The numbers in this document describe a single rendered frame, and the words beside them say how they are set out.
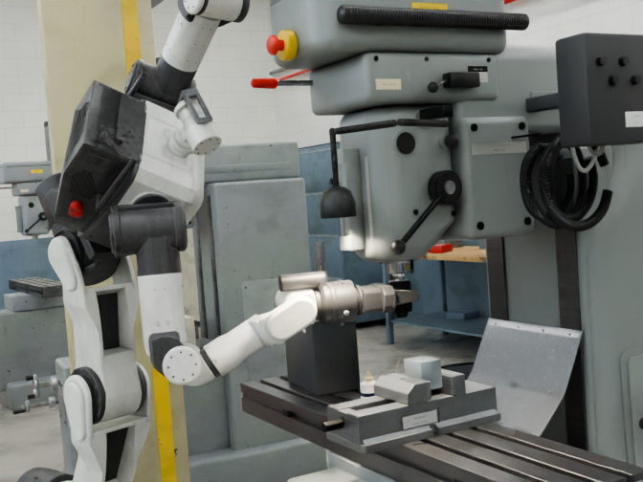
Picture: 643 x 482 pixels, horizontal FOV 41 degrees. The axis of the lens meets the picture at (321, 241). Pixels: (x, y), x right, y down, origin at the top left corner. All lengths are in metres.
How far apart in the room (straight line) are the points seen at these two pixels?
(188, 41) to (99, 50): 1.46
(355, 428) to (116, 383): 0.69
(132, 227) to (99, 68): 1.72
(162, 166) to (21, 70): 9.03
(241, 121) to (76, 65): 8.28
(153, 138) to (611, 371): 1.12
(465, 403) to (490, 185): 0.46
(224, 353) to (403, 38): 0.72
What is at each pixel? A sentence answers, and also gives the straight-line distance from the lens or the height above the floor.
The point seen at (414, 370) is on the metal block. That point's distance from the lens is 1.82.
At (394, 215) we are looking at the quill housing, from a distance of 1.75.
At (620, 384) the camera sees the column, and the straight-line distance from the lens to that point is 2.04.
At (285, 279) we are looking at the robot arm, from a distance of 1.78.
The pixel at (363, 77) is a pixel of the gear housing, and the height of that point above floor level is 1.68.
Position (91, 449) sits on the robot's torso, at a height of 0.90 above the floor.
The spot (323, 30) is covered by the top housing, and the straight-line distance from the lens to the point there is 1.69.
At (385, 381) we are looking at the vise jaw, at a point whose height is 1.06.
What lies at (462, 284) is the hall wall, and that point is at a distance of 8.55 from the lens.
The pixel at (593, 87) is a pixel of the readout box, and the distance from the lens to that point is 1.72.
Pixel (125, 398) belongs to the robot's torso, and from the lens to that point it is 2.19.
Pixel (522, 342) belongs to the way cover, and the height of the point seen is 1.08.
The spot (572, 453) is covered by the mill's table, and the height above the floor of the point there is 0.96.
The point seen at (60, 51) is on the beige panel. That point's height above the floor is 2.06.
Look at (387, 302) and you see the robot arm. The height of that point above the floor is 1.23.
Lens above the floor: 1.46
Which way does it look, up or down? 3 degrees down
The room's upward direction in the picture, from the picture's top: 4 degrees counter-clockwise
